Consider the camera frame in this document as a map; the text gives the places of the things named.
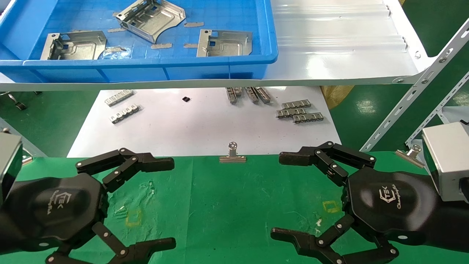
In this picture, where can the small notched metal strip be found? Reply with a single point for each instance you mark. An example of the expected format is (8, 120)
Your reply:
(307, 117)
(296, 104)
(263, 94)
(291, 112)
(119, 97)
(251, 94)
(125, 113)
(231, 95)
(238, 91)

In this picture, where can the white metal shelf board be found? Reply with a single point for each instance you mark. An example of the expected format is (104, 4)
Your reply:
(329, 44)

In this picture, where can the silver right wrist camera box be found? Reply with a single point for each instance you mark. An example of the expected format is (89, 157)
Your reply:
(449, 161)

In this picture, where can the yellow woven sack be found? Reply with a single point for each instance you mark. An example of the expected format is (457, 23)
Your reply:
(337, 95)

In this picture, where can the silver binder clip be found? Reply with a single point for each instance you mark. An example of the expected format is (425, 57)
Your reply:
(411, 156)
(26, 160)
(232, 158)

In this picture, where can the green table cloth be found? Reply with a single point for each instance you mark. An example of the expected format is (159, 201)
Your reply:
(220, 205)

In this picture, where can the white perforated shelf post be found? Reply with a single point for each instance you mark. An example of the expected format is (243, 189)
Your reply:
(34, 149)
(436, 113)
(403, 110)

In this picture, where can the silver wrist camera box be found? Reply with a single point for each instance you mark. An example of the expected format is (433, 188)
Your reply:
(449, 161)
(9, 165)

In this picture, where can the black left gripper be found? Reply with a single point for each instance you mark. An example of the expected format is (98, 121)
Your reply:
(58, 209)

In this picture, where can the black round wheeled stool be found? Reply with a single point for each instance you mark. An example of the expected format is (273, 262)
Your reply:
(16, 103)

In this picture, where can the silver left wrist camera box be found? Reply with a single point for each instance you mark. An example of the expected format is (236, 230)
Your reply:
(9, 165)

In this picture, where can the blue plastic bin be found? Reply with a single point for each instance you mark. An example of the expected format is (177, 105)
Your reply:
(227, 14)

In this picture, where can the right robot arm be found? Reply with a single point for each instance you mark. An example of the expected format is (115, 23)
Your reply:
(454, 227)

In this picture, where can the bent sheet metal bracket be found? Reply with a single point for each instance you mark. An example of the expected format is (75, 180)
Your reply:
(161, 22)
(84, 46)
(234, 44)

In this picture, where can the tiny black plastic part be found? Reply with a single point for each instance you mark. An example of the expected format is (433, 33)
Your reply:
(186, 99)

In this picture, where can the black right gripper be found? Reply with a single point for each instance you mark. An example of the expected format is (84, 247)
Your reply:
(392, 205)

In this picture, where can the brown tape piece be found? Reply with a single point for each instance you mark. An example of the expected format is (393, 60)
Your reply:
(193, 24)
(116, 30)
(190, 46)
(161, 46)
(114, 49)

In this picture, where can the clear plastic film scrap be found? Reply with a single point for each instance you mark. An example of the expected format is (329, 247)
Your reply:
(117, 55)

